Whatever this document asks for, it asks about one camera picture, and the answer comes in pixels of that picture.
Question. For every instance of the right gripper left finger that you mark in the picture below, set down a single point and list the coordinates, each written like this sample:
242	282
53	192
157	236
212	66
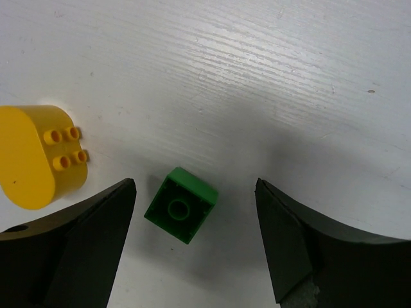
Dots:
69	258

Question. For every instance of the orange oval lego piece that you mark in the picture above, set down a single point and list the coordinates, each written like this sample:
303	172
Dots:
41	156

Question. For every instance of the small green lego top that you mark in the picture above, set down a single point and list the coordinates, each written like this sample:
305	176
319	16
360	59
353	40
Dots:
182	204

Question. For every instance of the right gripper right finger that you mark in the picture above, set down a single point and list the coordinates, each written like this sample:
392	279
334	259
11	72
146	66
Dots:
316	261

